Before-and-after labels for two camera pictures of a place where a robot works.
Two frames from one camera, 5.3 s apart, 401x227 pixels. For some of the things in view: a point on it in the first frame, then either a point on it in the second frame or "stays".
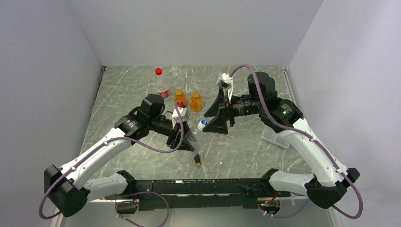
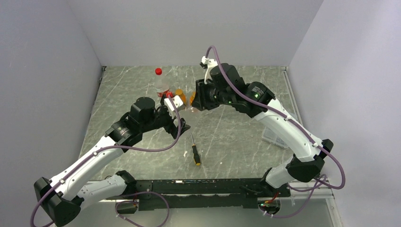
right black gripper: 219,125 -> 201,100
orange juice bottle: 179,98 stays
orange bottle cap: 178,91 stays
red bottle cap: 158,71 stays
